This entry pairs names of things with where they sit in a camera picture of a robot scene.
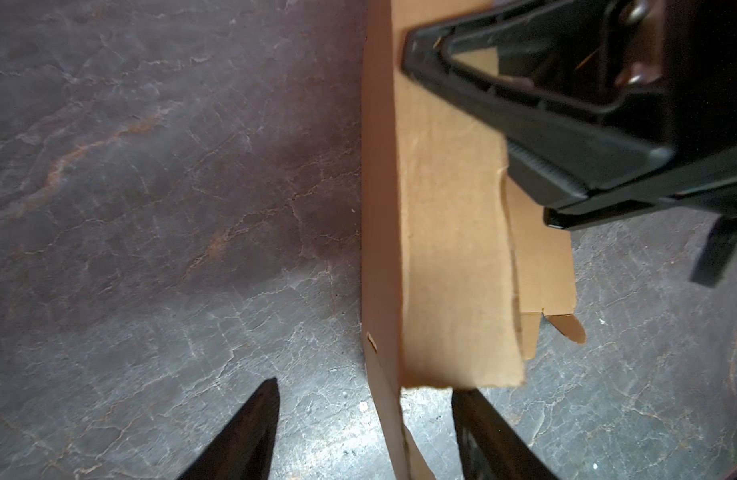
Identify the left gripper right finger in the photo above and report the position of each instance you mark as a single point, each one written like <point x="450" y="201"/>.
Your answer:
<point x="488" y="447"/>

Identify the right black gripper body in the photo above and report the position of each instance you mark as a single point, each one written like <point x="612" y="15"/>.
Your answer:
<point x="684" y="52"/>

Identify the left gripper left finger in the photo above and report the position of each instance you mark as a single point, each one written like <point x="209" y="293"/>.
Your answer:
<point x="244" y="448"/>

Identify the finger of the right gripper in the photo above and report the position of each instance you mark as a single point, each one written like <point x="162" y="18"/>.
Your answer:
<point x="638" y="207"/>
<point x="543" y="73"/>

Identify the brown cardboard box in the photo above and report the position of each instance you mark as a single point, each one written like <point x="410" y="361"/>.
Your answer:
<point x="458" y="269"/>

